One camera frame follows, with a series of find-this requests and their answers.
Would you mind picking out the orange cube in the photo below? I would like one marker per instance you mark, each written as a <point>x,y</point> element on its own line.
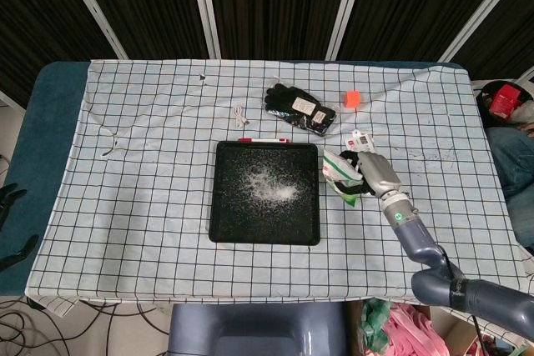
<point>352,99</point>

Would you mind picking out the green cloth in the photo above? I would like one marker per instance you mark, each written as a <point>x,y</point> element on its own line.
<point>373,322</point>

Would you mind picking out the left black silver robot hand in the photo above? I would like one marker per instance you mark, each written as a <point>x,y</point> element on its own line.
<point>10,195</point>

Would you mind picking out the dark ribbed partition panel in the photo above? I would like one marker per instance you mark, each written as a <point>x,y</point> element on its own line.
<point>279,6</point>
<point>146,6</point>
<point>509,31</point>
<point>417,6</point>
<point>33,18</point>

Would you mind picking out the clear flat package red label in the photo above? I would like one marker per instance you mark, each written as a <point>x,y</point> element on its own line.
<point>359,140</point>

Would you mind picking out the pink cloth pile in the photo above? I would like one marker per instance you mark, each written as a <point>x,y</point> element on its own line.
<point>409,331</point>

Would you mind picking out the cardboard box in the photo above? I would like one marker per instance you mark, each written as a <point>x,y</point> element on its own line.
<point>454,333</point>

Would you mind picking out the red white pen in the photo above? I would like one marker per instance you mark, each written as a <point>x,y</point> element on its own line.
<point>263,139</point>

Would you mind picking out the blue-grey robot torso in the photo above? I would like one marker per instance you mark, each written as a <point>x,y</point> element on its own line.
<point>250,327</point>

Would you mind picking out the white black checkered tablecloth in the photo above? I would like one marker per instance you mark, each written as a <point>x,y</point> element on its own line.
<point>146,247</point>

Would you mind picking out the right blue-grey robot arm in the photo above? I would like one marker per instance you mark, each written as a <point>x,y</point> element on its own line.
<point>417,239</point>

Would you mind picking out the red carton box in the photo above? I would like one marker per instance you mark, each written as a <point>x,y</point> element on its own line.
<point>505,99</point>

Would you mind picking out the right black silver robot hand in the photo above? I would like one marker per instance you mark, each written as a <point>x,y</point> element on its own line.
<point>379,174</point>

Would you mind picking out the white partition post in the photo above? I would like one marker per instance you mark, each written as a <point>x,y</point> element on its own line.
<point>346,6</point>
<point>92,6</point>
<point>480,10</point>
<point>204,6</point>

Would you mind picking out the black square tray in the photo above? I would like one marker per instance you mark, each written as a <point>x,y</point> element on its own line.
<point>233,222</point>

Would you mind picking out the green white packet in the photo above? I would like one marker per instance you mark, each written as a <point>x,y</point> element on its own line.
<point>336,168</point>

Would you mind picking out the blue jeans leg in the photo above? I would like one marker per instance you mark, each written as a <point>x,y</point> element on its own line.
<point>513,156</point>

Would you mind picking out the black gloves pair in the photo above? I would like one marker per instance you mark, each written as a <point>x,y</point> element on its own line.
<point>292,101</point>

